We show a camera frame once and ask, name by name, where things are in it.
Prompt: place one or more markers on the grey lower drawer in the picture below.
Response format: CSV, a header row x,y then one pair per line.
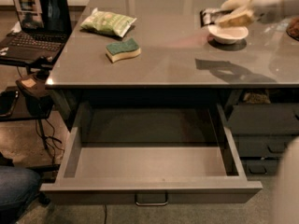
x,y
260,167

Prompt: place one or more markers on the black rxbar chocolate wrapper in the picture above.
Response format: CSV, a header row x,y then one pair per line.
x,y
208,16

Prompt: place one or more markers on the black power adapter box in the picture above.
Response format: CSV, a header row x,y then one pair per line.
x,y
37,97

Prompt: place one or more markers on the white paper bowl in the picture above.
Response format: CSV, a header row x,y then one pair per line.
x,y
228,36

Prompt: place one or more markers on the black laptop stand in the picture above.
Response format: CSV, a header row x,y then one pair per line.
x,y
21,113

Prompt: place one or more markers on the black open laptop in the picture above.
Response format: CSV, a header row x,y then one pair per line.
x,y
45,29

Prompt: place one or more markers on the green chip bag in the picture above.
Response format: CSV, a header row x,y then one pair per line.
x,y
107,23

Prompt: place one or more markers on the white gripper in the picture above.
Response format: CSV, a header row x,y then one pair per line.
x,y
270,3

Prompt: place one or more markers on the green yellow sponge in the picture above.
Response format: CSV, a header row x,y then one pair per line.
x,y
122,50

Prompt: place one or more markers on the metal drawer handle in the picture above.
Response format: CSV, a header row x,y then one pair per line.
x,y
150,199

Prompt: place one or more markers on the blue jeans knee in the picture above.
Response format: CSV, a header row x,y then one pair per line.
x,y
18,188

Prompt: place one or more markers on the grey middle drawer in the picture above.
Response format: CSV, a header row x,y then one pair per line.
x,y
263,131

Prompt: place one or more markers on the black smartphone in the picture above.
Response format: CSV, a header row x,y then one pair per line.
x,y
8,100

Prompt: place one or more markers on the open grey top drawer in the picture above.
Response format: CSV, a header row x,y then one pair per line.
x,y
187,153

